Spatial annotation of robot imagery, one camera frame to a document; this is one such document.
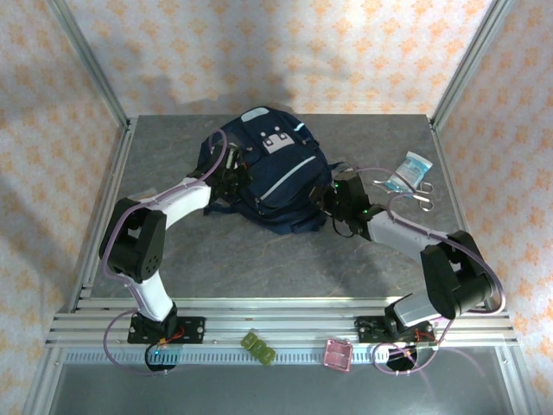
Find slotted grey cable duct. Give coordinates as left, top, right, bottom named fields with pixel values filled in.
left=60, top=348, right=498, bottom=365

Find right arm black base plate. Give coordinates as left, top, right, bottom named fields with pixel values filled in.
left=353, top=315, right=435, bottom=346

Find right aluminium corner post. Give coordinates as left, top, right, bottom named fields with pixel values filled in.
left=429, top=0, right=513, bottom=131

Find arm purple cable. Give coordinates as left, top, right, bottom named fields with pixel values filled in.
left=102, top=129, right=231, bottom=378
left=345, top=166, right=506, bottom=378

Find left aluminium corner post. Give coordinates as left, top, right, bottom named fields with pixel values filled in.
left=45, top=0, right=133, bottom=131

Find blue white tissue pack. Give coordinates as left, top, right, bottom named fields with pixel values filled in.
left=385, top=150, right=433, bottom=191

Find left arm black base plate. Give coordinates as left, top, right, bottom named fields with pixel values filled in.
left=127, top=316, right=207, bottom=345

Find aluminium side rail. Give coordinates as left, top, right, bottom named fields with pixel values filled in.
left=427, top=118, right=493, bottom=312
left=67, top=118, right=138, bottom=315

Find olive green block strip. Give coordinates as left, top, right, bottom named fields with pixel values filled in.
left=240, top=331, right=277, bottom=367

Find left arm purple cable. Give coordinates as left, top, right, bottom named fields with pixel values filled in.
left=102, top=129, right=231, bottom=378

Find aluminium corner post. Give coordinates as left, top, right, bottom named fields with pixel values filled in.
left=429, top=0, right=513, bottom=131
left=45, top=0, right=133, bottom=131

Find navy blue backpack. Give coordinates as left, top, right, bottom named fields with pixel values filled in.
left=185, top=106, right=346, bottom=237

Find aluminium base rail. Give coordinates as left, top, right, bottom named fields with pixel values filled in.
left=45, top=297, right=518, bottom=349

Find left aluminium side rail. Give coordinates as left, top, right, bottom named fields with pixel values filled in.
left=67, top=118, right=138, bottom=315

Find pink square box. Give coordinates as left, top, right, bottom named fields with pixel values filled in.
left=323, top=339, right=353, bottom=373

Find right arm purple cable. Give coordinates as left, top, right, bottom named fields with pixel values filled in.
left=345, top=166, right=506, bottom=378

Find metal scissors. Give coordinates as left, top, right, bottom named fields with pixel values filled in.
left=372, top=179, right=435, bottom=213

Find right aluminium side rail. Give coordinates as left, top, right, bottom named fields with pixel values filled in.
left=427, top=118, right=493, bottom=312

